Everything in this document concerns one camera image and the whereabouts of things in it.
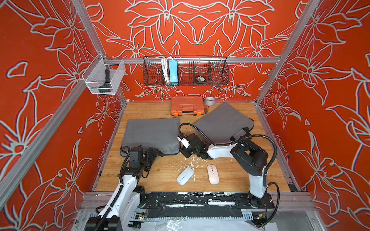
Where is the clear acrylic wall box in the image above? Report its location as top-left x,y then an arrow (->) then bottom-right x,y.
82,54 -> 126,95

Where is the black wire wall basket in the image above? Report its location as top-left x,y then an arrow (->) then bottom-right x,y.
143,55 -> 229,87

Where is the orange tool case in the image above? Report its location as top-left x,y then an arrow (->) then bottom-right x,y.
171,96 -> 205,116

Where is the light blue power bank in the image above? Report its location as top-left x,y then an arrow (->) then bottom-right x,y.
169,60 -> 178,86

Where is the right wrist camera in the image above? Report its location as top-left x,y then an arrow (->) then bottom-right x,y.
177,134 -> 190,149

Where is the grey duct tape roll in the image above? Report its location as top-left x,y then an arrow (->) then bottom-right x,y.
204,97 -> 216,106

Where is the dark green flashlight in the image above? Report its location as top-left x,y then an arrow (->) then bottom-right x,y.
98,69 -> 111,93

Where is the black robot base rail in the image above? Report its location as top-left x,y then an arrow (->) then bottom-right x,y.
137,192 -> 275,218

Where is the pink computer mouse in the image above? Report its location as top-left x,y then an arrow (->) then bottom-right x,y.
207,165 -> 219,185

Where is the small black square device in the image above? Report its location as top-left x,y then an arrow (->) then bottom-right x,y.
194,76 -> 207,85

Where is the white coiled cable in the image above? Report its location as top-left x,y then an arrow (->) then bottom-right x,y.
160,57 -> 171,84

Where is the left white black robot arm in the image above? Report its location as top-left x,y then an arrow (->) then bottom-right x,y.
85,146 -> 163,231

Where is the grey laptop bag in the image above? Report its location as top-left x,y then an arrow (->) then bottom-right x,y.
121,118 -> 180,156
194,103 -> 254,143

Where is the white computer mouse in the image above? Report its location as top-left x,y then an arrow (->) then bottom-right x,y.
177,167 -> 194,186

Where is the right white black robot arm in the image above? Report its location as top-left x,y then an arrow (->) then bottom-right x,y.
178,123 -> 281,228

